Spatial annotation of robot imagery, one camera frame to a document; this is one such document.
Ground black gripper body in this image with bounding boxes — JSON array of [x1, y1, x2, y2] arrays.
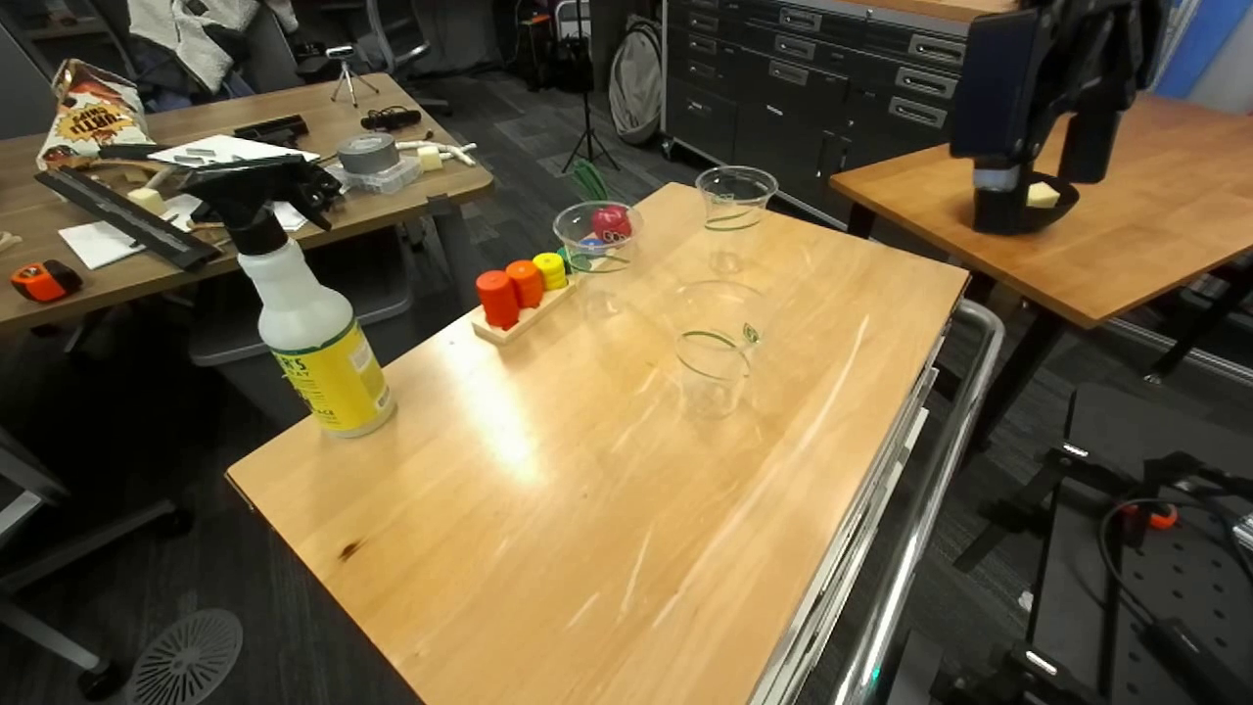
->
[[945, 0, 1174, 163]]

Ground clear plastic cup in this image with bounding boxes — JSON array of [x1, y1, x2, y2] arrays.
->
[[695, 162, 782, 269], [665, 277, 777, 422], [547, 196, 646, 326]]

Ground wooden table black legs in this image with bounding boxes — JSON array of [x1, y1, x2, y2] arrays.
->
[[826, 89, 1253, 445]]

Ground blue panel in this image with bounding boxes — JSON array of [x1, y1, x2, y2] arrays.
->
[[1153, 0, 1253, 106]]

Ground black drawer tool cabinet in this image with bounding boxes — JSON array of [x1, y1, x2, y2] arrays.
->
[[658, 0, 1034, 227]]

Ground round white fan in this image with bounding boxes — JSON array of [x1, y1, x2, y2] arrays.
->
[[605, 12, 675, 148]]

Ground red toy fruit green stem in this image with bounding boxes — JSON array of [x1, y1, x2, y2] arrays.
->
[[567, 151, 640, 252]]

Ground black tripod stand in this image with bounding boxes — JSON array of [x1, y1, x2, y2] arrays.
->
[[558, 0, 628, 182]]

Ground yellow toy cylinder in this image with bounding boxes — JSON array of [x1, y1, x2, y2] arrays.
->
[[529, 247, 571, 294]]

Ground black perforated plate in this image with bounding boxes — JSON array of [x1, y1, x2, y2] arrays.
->
[[1030, 377, 1253, 705]]

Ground orange toy cylinder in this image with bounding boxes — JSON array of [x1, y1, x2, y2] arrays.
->
[[503, 253, 547, 312]]

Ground red-orange toy cylinder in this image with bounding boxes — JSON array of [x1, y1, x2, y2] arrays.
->
[[473, 266, 524, 332]]

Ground black office chair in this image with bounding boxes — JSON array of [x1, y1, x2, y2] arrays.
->
[[358, 0, 440, 78]]

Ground black flat remote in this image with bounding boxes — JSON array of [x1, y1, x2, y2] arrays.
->
[[358, 102, 426, 138]]

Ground grey tape roll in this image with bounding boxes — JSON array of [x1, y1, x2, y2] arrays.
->
[[332, 128, 402, 183]]

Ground small tabletop tripod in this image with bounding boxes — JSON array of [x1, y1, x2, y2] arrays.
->
[[321, 39, 379, 110]]

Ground long wooden office desk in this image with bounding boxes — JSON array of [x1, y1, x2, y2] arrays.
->
[[0, 71, 503, 346]]

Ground white yellow spray bottle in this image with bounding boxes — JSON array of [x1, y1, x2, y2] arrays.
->
[[179, 151, 400, 441]]

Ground black flat wallet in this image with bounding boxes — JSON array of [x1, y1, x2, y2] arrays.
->
[[231, 115, 315, 148]]

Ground white paper sheets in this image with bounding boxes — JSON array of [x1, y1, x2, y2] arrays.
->
[[145, 128, 321, 171]]

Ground white jacket on chair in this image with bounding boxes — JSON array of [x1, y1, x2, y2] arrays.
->
[[123, 0, 306, 95]]

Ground long black keyboard bar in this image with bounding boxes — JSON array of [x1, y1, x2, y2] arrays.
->
[[33, 167, 223, 274]]

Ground small white note paper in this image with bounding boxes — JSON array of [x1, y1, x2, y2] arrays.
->
[[55, 214, 149, 274]]

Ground chip bag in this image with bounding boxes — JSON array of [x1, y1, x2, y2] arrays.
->
[[33, 56, 161, 175]]

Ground round floor fan grille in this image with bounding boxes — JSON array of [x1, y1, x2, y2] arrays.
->
[[123, 606, 252, 705]]

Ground orange black tape measure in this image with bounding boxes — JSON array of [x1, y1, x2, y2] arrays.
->
[[7, 253, 85, 311]]

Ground grey chair base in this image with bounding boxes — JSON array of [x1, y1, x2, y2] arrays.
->
[[0, 422, 192, 701]]

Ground orange clamp handle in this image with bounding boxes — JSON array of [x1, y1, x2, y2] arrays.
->
[[1111, 495, 1187, 542]]

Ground white cable bundle on desk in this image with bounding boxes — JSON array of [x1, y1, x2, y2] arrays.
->
[[389, 133, 482, 171]]

